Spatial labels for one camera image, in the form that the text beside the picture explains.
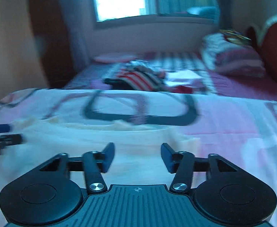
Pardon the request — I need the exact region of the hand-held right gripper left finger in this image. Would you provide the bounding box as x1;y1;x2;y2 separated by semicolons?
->
18;142;115;193

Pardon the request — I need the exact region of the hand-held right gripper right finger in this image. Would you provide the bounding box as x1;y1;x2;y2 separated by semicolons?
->
161;143;260;192

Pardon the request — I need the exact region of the cream knit sweater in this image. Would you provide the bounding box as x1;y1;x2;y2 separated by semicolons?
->
0;118;202;227

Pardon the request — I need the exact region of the striped folded clothes pile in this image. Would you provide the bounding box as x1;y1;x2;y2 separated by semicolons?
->
104;60;168;92

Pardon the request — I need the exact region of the red cloth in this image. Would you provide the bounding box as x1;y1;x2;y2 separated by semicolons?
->
175;86;194;94

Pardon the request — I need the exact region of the pastel patterned bed sheet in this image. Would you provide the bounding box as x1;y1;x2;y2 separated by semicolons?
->
0;87;277;227

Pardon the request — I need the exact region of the white folded cloth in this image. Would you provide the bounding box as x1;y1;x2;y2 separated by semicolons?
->
166;70;202;87

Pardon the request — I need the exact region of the maroon striped mattress sheet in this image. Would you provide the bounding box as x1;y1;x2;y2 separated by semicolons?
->
64;50;277;103

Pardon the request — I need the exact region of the dark wooden wardrobe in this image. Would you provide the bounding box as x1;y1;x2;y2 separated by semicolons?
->
28;0;75;88

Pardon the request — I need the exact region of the striped pillow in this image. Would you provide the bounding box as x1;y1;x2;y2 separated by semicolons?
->
200;33;266;78

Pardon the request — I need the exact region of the grey curtain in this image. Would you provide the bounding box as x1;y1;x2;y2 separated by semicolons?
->
214;0;235;27
58;0;96;64

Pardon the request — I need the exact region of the gold patterned object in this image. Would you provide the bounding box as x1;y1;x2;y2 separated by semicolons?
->
220;29;252;45

